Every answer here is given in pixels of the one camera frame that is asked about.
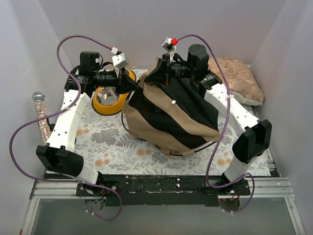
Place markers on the black microphone stand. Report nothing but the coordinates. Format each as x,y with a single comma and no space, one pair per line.
51,126

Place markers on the glitter toy microphone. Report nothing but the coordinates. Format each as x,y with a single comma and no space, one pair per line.
41,112

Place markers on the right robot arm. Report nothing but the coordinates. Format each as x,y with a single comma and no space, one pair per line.
253,134

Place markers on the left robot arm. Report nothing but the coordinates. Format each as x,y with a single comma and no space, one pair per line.
57,154

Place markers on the yellow double pet bowl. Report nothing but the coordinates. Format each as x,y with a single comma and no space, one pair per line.
106,102

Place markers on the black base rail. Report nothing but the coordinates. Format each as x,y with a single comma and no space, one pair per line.
134,190

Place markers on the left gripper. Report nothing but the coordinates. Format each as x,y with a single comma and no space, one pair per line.
122,82

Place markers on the aluminium frame rail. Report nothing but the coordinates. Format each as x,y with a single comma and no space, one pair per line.
270,209

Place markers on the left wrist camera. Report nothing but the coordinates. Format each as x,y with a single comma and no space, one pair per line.
119,62

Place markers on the beige patterned pillow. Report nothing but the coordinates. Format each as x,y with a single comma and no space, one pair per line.
241,81

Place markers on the beige fabric pet tent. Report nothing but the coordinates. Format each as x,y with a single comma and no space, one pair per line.
172,117

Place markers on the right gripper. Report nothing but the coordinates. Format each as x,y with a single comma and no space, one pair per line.
167,71

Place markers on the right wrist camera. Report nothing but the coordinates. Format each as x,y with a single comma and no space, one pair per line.
170,45

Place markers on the floral table mat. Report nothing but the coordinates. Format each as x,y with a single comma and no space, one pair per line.
107,147

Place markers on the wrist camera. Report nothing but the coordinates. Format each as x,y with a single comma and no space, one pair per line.
119,62
170,45

